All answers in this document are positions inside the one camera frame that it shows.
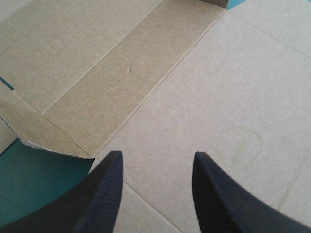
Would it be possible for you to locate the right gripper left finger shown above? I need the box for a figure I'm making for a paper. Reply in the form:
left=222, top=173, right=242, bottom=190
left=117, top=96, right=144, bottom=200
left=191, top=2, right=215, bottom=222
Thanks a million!
left=0, top=150, right=124, bottom=233

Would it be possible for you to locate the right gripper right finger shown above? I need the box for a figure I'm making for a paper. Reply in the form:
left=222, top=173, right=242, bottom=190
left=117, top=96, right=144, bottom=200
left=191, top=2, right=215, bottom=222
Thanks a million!
left=191, top=151, right=311, bottom=233

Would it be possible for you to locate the brown cardboard box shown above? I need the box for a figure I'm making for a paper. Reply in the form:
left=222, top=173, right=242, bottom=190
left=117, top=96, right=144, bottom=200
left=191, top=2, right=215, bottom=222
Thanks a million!
left=0, top=0, right=311, bottom=233

